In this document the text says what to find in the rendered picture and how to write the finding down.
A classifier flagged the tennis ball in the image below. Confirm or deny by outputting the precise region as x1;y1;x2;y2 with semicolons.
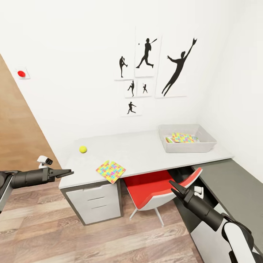
79;146;87;153

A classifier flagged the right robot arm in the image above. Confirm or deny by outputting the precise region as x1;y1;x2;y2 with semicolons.
169;180;263;263

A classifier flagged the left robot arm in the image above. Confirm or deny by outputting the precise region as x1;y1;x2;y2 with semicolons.
0;155;75;214

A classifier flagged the jigsaw puzzle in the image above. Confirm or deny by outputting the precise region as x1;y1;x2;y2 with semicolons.
172;133;194;142
96;160;126;184

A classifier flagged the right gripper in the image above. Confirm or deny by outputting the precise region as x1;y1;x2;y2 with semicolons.
169;180;211;221

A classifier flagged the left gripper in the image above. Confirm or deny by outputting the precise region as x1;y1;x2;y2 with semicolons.
25;167;75;187

